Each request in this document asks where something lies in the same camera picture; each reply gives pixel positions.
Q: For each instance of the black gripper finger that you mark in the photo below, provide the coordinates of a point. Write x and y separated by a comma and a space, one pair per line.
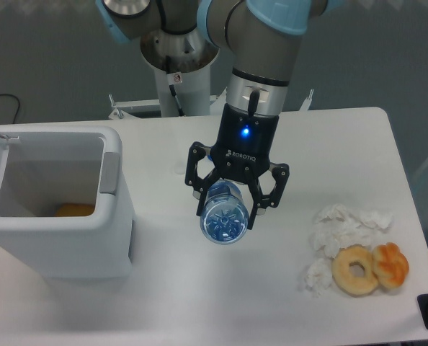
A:
200, 186
280, 173

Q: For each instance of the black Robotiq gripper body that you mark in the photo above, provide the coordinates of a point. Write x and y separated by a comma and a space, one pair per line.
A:
243, 141

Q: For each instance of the blue plastic water bottle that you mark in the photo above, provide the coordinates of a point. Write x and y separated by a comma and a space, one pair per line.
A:
224, 218

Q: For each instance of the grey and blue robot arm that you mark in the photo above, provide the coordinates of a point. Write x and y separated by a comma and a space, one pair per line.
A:
264, 36

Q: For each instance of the small clear round lid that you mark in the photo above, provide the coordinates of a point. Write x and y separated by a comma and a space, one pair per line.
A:
180, 168

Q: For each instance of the crumpled white tissue upper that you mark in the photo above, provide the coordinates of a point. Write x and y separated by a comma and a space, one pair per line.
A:
338, 227

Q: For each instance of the crumpled white tissue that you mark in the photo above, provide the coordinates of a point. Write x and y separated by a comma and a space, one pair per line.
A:
338, 227
319, 277

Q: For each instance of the crumpled white tissue lower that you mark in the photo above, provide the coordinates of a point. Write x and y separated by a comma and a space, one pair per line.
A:
319, 277

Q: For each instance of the glazed orange twisted pastry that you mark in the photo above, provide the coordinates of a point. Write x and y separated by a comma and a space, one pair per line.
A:
390, 265

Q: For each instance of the orange item inside bin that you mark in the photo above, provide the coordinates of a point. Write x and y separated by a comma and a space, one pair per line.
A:
74, 210

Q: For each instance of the white plastic bin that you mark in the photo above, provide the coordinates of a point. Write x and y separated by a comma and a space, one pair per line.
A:
45, 166

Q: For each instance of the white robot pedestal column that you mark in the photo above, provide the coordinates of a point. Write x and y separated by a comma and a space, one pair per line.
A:
181, 66

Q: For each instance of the ring donut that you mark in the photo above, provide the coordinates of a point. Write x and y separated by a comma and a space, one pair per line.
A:
352, 270

